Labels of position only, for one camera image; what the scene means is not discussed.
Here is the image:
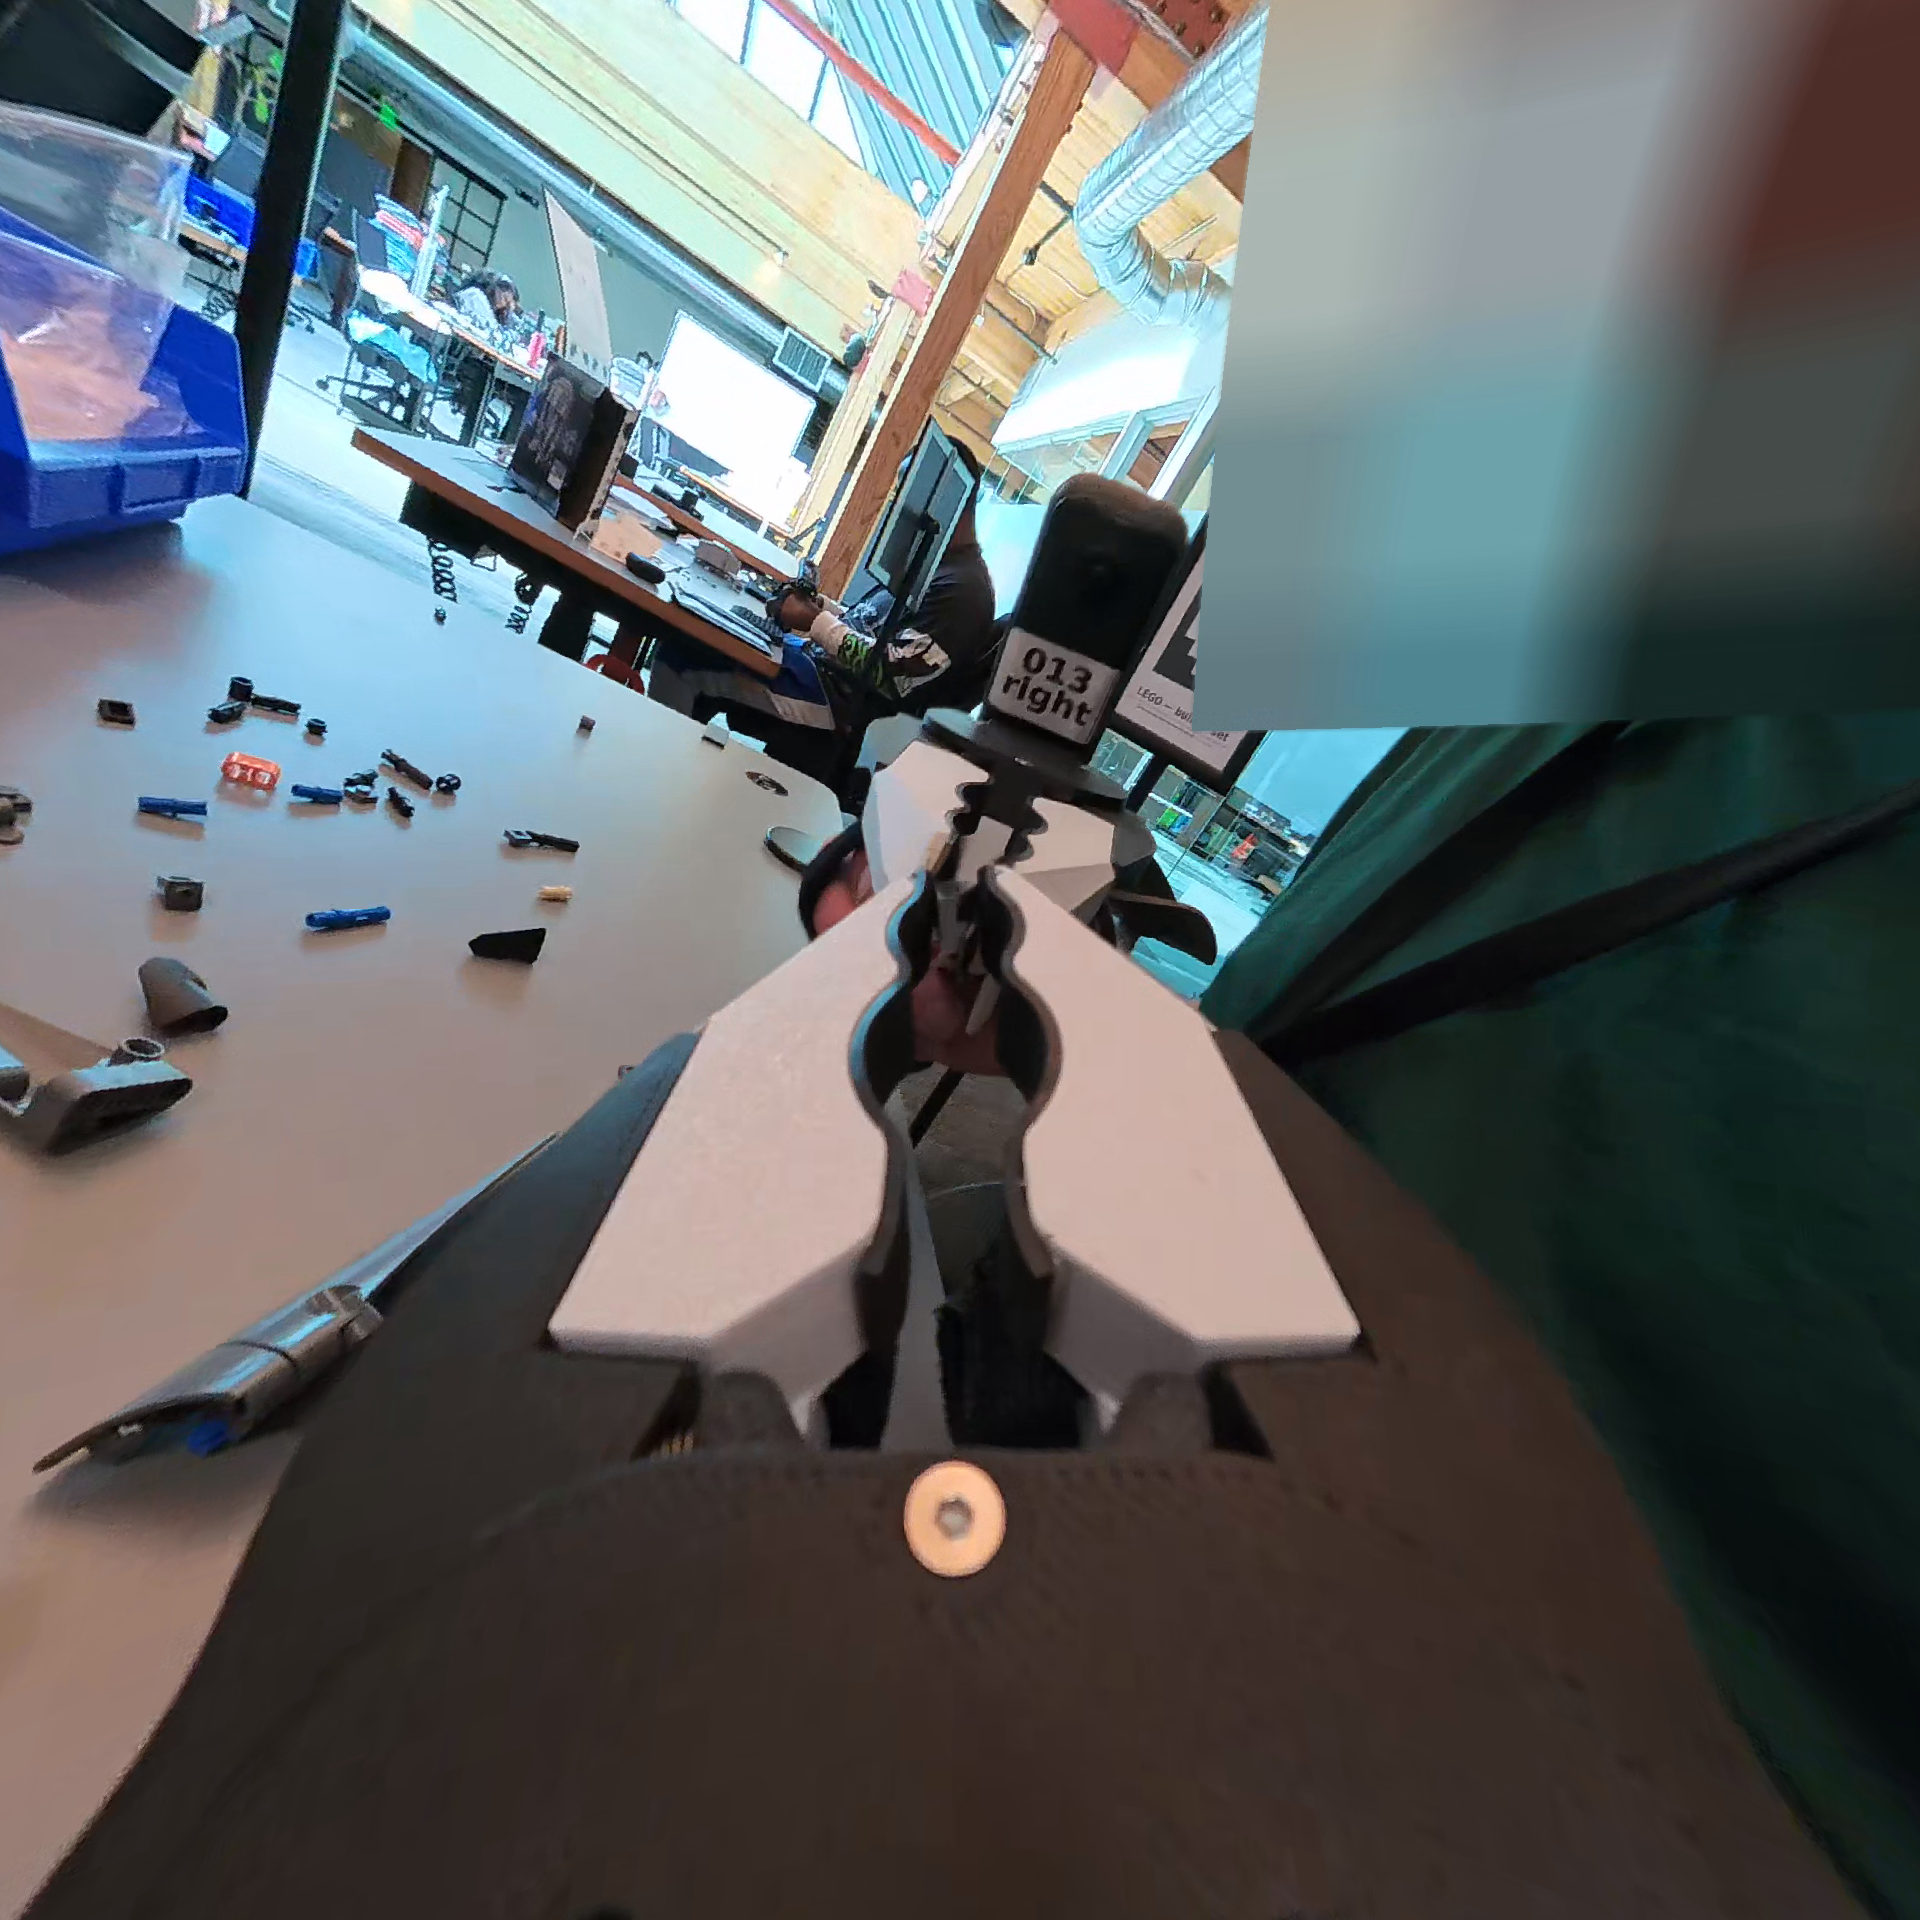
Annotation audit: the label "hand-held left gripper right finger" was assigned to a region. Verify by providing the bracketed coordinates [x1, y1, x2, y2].
[976, 867, 1365, 1420]

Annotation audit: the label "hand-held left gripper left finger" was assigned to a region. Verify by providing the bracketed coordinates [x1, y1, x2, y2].
[546, 873, 943, 1433]

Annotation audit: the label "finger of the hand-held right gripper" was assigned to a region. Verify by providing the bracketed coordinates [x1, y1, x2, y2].
[862, 743, 981, 912]
[977, 817, 1161, 912]

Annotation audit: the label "black lego connector piece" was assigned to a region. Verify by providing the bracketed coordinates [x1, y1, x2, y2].
[928, 840, 1009, 1039]

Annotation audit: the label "grey lego wing assembly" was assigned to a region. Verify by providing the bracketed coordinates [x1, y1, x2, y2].
[31, 1132, 560, 1474]

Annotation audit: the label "scattered tiny black lego bits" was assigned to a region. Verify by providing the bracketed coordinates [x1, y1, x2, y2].
[342, 750, 463, 820]

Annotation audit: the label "dark grey curved lego piece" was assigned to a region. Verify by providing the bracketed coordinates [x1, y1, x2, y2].
[137, 959, 231, 1041]

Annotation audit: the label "framed white sign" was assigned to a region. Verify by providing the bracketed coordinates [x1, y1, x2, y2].
[1101, 516, 1268, 783]

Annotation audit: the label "black computer monitor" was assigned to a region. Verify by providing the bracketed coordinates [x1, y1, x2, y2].
[855, 416, 981, 601]

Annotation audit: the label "black keyboard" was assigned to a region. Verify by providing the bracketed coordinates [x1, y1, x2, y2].
[668, 576, 782, 648]

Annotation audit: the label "person's green shirt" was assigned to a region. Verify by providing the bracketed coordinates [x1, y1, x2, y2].
[1199, 720, 1920, 1920]

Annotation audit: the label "wooden office desk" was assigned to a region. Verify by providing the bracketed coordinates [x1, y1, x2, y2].
[352, 423, 840, 707]

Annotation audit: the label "dark printed box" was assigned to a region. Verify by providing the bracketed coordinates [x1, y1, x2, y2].
[506, 353, 640, 530]

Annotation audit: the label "black pillar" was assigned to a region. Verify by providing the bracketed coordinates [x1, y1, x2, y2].
[231, 0, 349, 506]

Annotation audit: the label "blue plastic bin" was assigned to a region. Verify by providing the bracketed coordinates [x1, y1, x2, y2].
[0, 201, 248, 559]

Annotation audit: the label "clear plastic bags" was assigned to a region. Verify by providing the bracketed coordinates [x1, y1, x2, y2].
[0, 96, 213, 452]

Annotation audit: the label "silver air duct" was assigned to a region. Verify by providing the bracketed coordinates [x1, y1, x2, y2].
[1072, 0, 1268, 331]

